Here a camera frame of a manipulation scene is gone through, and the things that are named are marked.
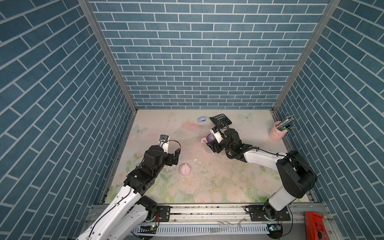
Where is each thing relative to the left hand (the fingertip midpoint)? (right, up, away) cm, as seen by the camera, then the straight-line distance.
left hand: (174, 148), depth 75 cm
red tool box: (+65, -34, -9) cm, 74 cm away
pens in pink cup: (+69, +12, +20) cm, 73 cm away
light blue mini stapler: (+14, +16, +36) cm, 42 cm away
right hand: (+21, +2, +15) cm, 26 cm away
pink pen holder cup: (+63, +5, +21) cm, 67 cm away
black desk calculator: (+29, +14, +36) cm, 49 cm away
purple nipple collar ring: (+20, +4, +11) cm, 23 cm away
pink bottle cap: (+5, -14, +9) cm, 17 cm away
